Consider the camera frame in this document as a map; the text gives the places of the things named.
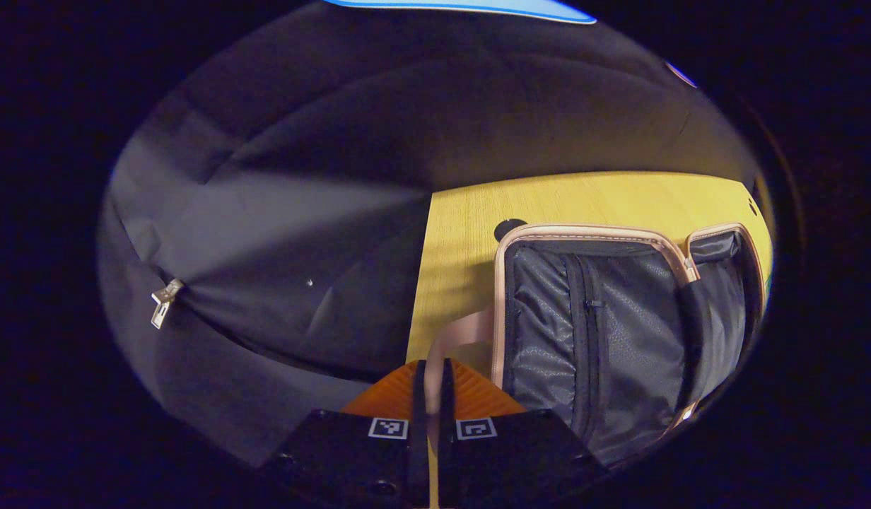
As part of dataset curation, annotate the silver metal clip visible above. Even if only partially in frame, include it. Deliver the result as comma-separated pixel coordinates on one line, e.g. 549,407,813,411
150,279,185,330

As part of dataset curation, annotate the black backdrop cloth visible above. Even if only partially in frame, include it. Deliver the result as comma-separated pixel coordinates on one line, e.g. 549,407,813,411
96,0,761,467

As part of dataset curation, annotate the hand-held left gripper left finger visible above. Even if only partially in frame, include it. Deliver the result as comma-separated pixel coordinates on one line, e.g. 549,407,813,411
262,359,431,509

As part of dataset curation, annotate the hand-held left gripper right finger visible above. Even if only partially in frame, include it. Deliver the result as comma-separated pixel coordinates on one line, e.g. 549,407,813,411
435,358,609,509

